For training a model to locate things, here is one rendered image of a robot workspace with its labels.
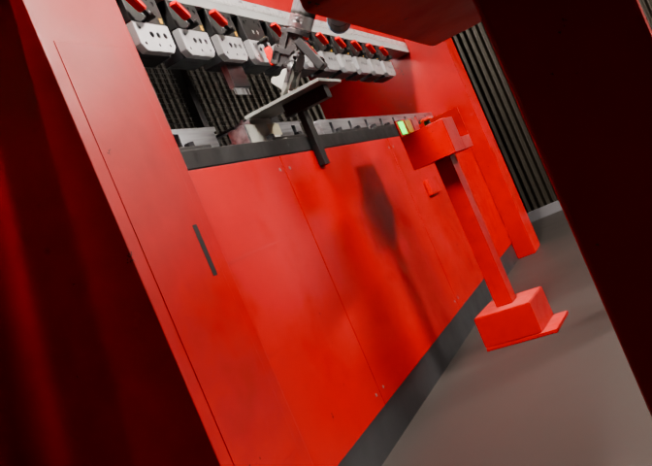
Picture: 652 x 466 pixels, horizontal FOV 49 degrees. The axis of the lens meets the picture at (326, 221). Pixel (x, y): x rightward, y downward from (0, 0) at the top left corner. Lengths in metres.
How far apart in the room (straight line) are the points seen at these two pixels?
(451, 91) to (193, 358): 3.26
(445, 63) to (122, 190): 3.23
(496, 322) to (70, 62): 1.68
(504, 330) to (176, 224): 1.47
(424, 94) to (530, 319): 2.13
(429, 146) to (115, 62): 1.32
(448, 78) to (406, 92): 0.26
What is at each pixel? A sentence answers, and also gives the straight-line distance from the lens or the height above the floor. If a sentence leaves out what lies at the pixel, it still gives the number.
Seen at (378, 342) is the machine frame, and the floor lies 0.24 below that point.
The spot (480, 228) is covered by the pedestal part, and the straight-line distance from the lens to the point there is 2.50.
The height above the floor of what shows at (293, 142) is 0.86.
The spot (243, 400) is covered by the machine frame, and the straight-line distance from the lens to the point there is 1.28.
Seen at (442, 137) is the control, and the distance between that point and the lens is 2.41.
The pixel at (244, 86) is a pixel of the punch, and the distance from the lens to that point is 2.29.
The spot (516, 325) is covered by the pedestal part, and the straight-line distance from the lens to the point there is 2.48.
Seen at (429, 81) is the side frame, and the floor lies 1.14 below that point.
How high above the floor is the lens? 0.60
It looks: level
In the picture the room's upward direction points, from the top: 23 degrees counter-clockwise
